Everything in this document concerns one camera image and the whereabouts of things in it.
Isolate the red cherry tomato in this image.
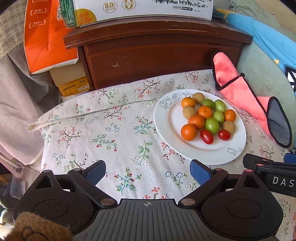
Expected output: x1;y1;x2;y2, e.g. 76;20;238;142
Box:
217;130;231;141
200;129;214;145

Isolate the brown longan plate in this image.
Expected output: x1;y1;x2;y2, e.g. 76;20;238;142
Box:
192;92;205;104
222;121;236;134

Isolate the green jujube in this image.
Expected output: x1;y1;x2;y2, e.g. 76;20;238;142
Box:
204;118;220;135
215;99;226;113
213;110;225;125
200;99;215;109

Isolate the small mandarin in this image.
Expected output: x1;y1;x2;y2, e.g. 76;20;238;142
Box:
188;115;205;130

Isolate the orange mandarin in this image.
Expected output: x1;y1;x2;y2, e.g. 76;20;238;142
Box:
197;105;213;120

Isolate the brown longan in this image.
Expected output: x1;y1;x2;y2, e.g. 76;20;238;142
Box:
182;105;197;120

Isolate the green jujube front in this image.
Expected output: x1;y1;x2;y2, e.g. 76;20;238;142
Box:
213;110;225;125

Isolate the brown plush toy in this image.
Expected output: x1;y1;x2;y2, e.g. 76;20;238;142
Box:
4;212;74;241

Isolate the white floral plate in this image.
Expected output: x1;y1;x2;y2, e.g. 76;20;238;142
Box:
154;89;246;165

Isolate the mandarin back left plate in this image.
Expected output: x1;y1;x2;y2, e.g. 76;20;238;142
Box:
181;97;196;108

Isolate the brown longan back plate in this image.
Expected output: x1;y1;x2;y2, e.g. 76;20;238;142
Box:
192;92;205;104

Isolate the green cushion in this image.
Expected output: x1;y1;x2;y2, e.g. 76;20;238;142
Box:
229;0;296;149

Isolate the cardboard box yellow label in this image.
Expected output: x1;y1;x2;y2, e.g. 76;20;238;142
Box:
49;59;90;97

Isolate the checked curtain fabric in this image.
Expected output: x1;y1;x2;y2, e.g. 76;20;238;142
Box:
1;1;61;165

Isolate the blue plush pillow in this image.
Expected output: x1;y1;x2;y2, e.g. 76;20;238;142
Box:
213;8;295;90

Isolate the dark wooden cabinet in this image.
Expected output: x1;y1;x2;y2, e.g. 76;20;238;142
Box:
64;16;252;90

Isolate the orange paper bag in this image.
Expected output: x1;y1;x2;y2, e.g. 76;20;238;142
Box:
23;0;78;74

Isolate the white milk carton box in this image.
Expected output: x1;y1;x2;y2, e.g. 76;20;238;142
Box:
59;0;214;28

